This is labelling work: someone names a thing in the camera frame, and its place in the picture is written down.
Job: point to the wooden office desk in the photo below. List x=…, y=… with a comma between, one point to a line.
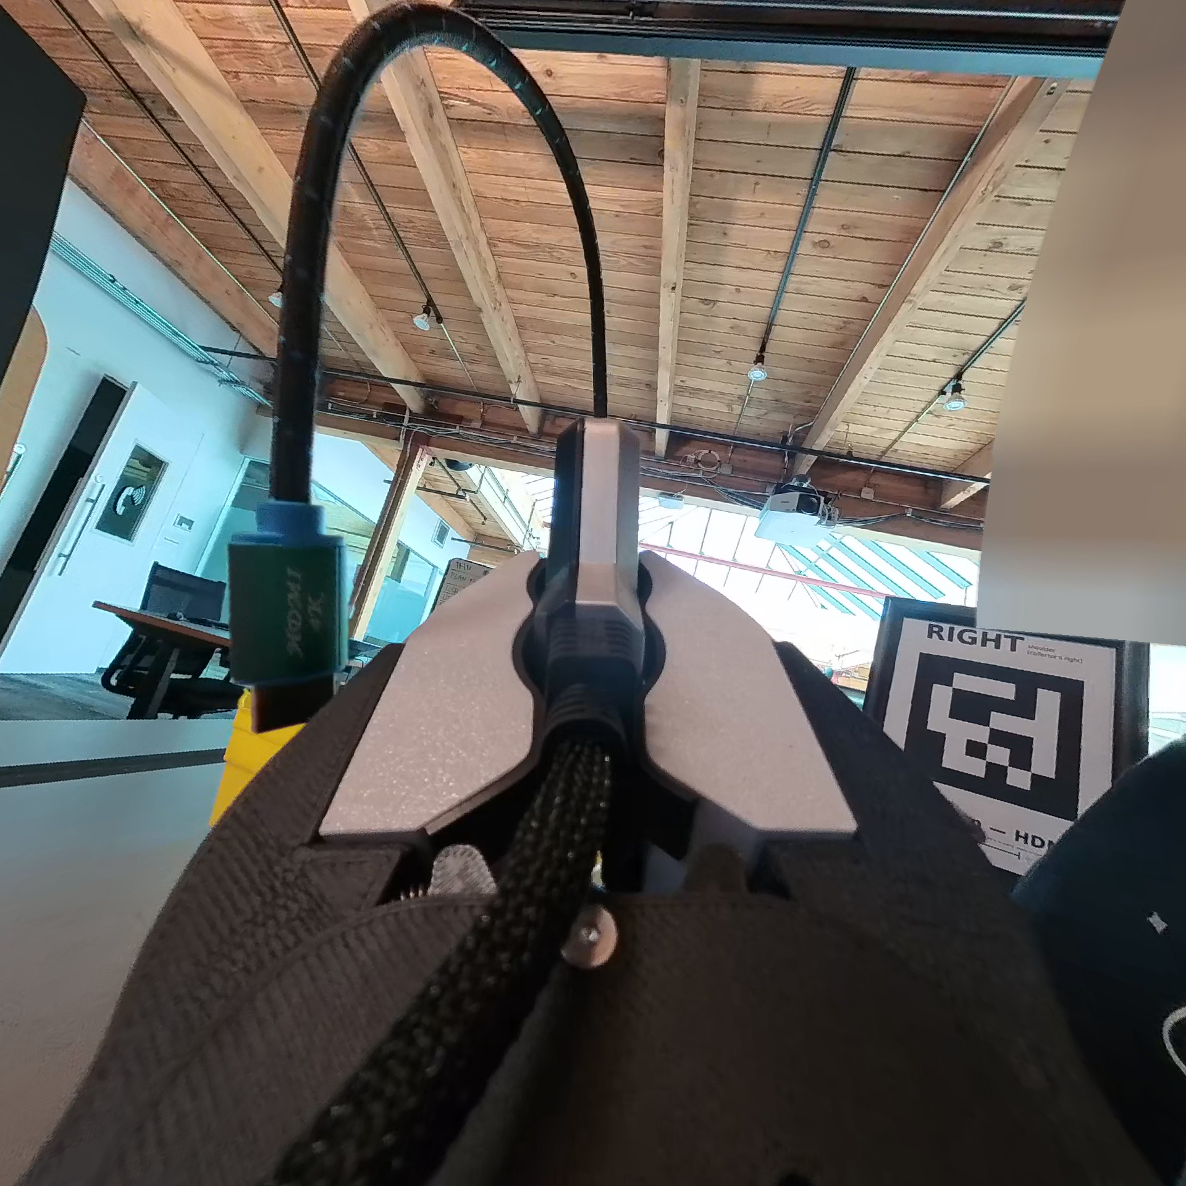
x=176, y=629

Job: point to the black overhead bar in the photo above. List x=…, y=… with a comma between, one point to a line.
x=789, y=37

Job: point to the framed wall picture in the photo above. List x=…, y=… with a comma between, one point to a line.
x=132, y=496

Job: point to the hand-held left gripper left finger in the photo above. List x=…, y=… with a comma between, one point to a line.
x=436, y=732

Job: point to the handwritten whiteboard on stand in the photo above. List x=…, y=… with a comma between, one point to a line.
x=467, y=583

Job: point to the white ceiling projector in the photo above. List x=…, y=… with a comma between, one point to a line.
x=797, y=510

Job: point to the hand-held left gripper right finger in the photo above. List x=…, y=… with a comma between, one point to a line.
x=751, y=732

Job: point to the black framed tag sign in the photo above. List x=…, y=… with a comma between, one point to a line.
x=927, y=677

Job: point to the yellow plastic bin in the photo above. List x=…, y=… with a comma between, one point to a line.
x=244, y=768

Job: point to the person's dark printed clothing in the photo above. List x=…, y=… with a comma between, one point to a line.
x=1112, y=926

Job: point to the black office chair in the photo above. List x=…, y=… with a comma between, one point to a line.
x=182, y=589

